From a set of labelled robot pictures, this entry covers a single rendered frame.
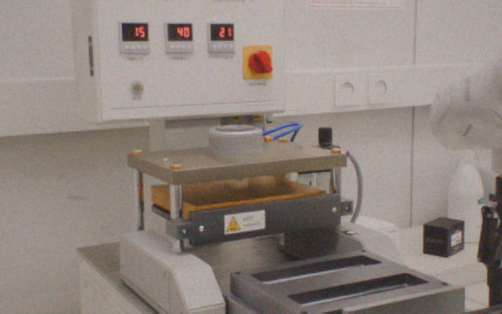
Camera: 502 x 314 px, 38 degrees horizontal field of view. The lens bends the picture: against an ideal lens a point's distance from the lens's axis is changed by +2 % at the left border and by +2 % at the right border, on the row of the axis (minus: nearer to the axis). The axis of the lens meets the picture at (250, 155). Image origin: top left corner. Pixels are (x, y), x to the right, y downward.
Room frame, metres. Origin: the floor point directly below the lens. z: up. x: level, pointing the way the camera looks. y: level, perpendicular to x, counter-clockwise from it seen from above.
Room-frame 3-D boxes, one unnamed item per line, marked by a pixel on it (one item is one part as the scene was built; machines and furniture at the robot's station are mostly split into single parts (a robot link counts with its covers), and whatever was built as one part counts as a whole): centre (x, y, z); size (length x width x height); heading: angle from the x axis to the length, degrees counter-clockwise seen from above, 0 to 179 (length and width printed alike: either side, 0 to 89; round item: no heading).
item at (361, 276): (0.82, -0.10, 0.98); 0.20 x 0.17 x 0.03; 118
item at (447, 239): (1.61, -0.44, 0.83); 0.09 x 0.06 x 0.07; 140
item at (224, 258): (1.08, 0.04, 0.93); 0.46 x 0.35 x 0.01; 28
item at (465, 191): (1.72, -0.52, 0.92); 0.09 x 0.08 x 0.25; 80
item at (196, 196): (1.05, 0.01, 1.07); 0.22 x 0.17 x 0.10; 118
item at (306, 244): (1.04, -0.14, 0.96); 0.26 x 0.05 x 0.07; 28
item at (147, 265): (0.92, 0.11, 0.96); 0.25 x 0.05 x 0.07; 28
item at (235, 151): (1.08, 0.02, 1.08); 0.31 x 0.24 x 0.13; 118
